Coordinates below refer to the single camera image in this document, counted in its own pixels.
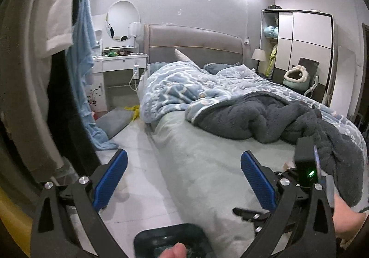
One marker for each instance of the yellow green garment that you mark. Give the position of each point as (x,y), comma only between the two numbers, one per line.
(272,59)

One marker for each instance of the yellow object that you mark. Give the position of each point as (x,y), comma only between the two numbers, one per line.
(11,223)

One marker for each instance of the white vanity dresser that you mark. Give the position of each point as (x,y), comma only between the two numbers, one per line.
(121,65)

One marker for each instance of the dark grey fleece blanket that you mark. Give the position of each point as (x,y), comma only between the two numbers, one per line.
(259,119)

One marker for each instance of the white hanging garment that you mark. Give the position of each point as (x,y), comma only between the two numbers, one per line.
(34,30)

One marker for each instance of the grey floor cushion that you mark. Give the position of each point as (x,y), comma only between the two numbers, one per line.
(115,119)

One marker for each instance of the blue grey pillow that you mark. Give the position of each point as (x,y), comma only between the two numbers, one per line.
(219,67)

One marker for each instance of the dark hanging garment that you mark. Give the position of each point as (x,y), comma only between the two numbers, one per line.
(66,108)

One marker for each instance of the blue patterned quilt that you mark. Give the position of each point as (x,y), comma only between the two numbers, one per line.
(173,87)

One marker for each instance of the oval vanity mirror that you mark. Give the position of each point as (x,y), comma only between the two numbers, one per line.
(124,18)

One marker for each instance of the white wardrobe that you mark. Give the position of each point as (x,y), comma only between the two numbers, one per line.
(305,36)

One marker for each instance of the beige bedside lamp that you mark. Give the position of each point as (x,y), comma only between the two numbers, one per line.
(258,54)

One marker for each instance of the white green pet bed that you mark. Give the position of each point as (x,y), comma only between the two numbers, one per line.
(295,77)

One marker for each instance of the pale blue folded bedding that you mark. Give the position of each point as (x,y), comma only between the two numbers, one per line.
(271,32)

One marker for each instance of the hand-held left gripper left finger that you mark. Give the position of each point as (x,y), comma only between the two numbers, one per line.
(111,181)

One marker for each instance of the yellow cloth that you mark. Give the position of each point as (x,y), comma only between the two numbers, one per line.
(134,112)

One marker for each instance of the white power strip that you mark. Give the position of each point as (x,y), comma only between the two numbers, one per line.
(135,72)

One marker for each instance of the light blue hanging towel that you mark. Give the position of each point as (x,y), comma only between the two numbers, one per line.
(83,44)

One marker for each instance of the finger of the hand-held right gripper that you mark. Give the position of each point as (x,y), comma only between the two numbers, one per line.
(250,213)

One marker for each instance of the person's left hand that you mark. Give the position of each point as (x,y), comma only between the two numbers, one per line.
(174,251)

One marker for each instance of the person's right hand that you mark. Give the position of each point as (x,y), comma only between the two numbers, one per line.
(348,220)

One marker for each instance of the dark grey chair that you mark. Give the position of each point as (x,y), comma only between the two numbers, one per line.
(312,66)

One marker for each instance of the bed with pale green sheet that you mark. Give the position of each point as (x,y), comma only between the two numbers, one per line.
(196,160)

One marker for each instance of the white table lamp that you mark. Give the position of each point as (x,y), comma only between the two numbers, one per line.
(135,30)

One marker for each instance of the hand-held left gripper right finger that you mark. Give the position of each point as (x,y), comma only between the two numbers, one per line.
(258,181)

